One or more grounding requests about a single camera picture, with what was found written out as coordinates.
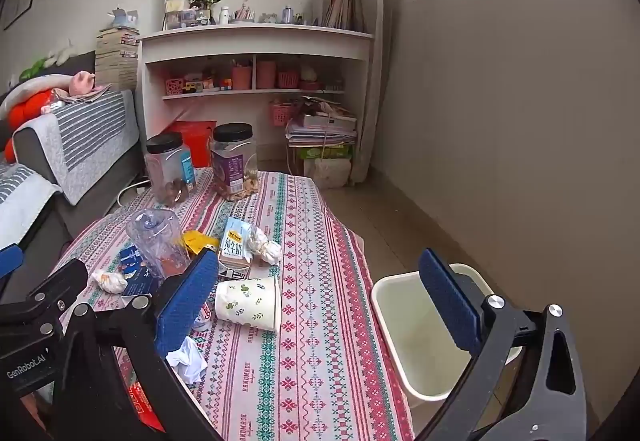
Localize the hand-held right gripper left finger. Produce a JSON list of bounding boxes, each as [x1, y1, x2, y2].
[[62, 248, 224, 441]]

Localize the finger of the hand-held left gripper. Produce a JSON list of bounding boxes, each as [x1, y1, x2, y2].
[[25, 258, 103, 319], [0, 246, 25, 280]]

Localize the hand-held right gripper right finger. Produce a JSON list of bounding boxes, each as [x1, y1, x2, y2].
[[415, 248, 588, 441]]

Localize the red white snack wrapper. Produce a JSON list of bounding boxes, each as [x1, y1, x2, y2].
[[192, 301, 217, 332]]

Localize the white trash bin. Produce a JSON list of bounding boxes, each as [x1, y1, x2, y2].
[[371, 262, 523, 409]]

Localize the stained tissue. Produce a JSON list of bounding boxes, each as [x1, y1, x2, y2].
[[90, 270, 129, 294]]

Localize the white tissue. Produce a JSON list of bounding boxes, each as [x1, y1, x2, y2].
[[248, 226, 283, 266], [165, 336, 208, 384]]

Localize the floral paper cup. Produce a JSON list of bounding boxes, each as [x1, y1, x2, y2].
[[214, 276, 282, 333]]

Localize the dark blue box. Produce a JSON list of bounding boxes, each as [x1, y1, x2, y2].
[[118, 246, 161, 297]]

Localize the clear plastic bottle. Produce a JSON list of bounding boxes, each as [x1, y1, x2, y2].
[[125, 207, 191, 281]]

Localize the yellow snack packet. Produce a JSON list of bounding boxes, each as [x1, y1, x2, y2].
[[182, 230, 221, 256]]

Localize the white grey patterned blanket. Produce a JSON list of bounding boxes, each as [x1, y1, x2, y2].
[[0, 161, 63, 252]]

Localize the grey sofa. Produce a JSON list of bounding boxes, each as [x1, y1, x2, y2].
[[0, 51, 146, 272]]

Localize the white blue snack packet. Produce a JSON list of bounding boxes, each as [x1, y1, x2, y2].
[[217, 217, 253, 281]]

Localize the red flat packet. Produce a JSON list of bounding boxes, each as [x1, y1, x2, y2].
[[125, 381, 166, 432]]

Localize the patterned tablecloth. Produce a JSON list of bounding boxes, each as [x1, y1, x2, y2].
[[50, 166, 416, 441]]

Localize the blue label plastic jar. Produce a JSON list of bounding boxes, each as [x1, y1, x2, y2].
[[145, 132, 195, 208]]

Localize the striped grey cushion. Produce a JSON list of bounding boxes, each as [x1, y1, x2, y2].
[[12, 90, 141, 206]]

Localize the purple label plastic jar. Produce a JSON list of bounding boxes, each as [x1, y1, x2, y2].
[[210, 123, 260, 202]]

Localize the red plush toy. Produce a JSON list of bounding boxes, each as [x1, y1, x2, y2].
[[0, 76, 71, 162]]

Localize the red paper bag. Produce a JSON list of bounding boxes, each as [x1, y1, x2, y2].
[[162, 120, 217, 169]]

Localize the white tissue pack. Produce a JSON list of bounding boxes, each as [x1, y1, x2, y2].
[[300, 158, 352, 189]]

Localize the pink pig plush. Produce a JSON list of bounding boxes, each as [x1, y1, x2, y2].
[[67, 72, 98, 96]]

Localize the green tissue pack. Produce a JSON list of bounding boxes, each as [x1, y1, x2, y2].
[[299, 145, 353, 162]]

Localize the hanging pink basket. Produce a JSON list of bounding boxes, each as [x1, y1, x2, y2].
[[271, 102, 296, 126]]

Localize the tied stack of papers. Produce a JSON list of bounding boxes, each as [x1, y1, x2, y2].
[[285, 96, 358, 146]]

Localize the tall stack of books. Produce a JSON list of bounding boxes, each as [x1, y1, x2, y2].
[[95, 27, 141, 92]]

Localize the pink pen holder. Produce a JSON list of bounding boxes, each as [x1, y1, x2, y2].
[[231, 61, 252, 90]]

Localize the pink container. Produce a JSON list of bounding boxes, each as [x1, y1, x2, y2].
[[256, 61, 277, 90]]

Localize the beige curtain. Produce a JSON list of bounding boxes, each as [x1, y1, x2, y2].
[[350, 0, 396, 186]]

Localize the light blue toy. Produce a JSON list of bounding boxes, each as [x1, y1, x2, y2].
[[111, 7, 139, 29]]

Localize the white bookshelf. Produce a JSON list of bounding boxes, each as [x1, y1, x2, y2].
[[136, 0, 376, 162]]

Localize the clear storage box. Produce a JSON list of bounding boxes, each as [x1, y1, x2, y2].
[[164, 8, 211, 30]]

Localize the leaning books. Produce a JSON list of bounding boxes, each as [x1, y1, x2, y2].
[[320, 0, 363, 30]]

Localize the white cable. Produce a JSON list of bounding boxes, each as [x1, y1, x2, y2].
[[115, 176, 151, 206]]

